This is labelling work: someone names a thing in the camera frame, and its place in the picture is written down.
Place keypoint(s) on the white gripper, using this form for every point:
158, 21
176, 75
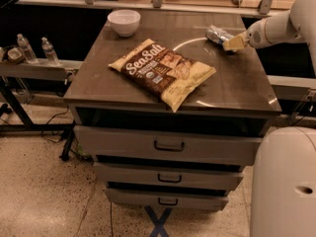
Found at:
256, 37

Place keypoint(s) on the silver blue redbull can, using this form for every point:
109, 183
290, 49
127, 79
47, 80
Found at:
217, 35

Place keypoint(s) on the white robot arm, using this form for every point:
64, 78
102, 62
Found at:
298, 24

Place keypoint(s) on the brown sea salt chip bag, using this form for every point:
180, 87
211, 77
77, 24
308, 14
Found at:
163, 72

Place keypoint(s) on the white bowl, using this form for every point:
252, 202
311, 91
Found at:
124, 22

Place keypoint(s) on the grey drawer cabinet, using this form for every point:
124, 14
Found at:
169, 117

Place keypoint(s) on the top grey drawer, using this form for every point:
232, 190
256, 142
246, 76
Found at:
161, 145

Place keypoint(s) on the grey drawer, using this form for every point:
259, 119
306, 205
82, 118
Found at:
167, 200
161, 145
135, 176

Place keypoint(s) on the middle grey drawer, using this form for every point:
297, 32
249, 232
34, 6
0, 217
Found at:
135, 176

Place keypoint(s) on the right clear water bottle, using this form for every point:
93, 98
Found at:
49, 52

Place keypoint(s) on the clear water bottle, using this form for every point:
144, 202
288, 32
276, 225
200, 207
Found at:
49, 52
26, 48

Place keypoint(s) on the grey side bench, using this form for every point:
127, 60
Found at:
41, 70

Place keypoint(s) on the bottom grey drawer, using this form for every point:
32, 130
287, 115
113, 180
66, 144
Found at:
167, 200

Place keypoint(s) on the blue tape cross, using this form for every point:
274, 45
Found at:
158, 221

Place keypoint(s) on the left clear water bottle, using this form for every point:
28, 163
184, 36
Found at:
26, 48

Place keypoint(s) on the small round dish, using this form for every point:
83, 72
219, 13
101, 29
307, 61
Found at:
11, 54

